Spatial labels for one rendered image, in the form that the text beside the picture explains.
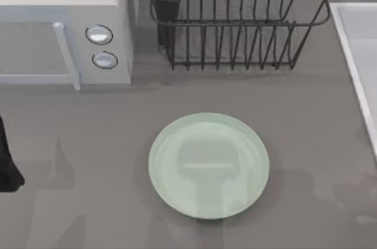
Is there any small microwave knob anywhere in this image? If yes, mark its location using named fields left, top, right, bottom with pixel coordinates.
left=91, top=51, right=119, bottom=70

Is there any large microwave knob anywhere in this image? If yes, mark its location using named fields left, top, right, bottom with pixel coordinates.
left=84, top=24, right=114, bottom=46

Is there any dark wire dish rack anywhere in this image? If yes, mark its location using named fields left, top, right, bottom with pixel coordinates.
left=149, top=0, right=330, bottom=71

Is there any pale green round plate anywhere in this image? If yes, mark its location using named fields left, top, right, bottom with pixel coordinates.
left=147, top=111, right=270, bottom=220

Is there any microwave door with handle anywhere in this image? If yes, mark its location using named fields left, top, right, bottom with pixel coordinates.
left=0, top=21, right=81, bottom=91

